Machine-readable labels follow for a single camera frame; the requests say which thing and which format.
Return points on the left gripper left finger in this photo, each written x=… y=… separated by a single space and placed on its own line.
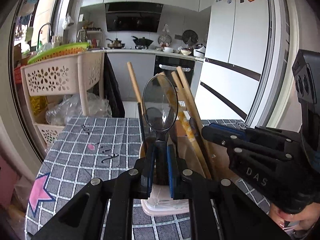
x=146 y=171

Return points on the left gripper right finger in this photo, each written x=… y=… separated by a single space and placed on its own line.
x=176 y=165

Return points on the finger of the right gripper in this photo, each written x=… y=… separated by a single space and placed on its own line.
x=224 y=135

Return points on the metal spoon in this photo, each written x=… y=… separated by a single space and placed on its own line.
x=160 y=106

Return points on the plain bamboo chopstick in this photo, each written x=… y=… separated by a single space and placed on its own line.
x=135 y=86

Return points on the person's right hand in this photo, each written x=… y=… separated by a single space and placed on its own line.
x=305 y=219

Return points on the chopstick in holder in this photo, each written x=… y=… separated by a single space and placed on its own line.
x=179 y=86
x=194 y=120

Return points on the beige utensil holder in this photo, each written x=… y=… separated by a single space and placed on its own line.
x=160 y=202

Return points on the patterned bamboo chopstick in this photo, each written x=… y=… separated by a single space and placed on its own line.
x=180 y=119

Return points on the grey checkered tablecloth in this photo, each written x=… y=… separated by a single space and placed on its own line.
x=104 y=148

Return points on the built-in black oven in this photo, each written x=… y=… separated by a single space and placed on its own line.
x=169 y=64

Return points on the crumpled clear plastic bag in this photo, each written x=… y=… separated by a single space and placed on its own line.
x=62 y=113

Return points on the white refrigerator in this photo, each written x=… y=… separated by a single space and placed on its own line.
x=234 y=59

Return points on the beige perforated storage cart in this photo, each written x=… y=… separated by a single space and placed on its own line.
x=59 y=76

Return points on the black wok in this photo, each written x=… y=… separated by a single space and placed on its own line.
x=142 y=41

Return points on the lidded cooking pot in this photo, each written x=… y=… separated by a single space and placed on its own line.
x=115 y=44

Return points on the green plastic basket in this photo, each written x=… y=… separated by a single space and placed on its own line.
x=66 y=49

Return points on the black range hood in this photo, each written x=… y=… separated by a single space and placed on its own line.
x=133 y=16

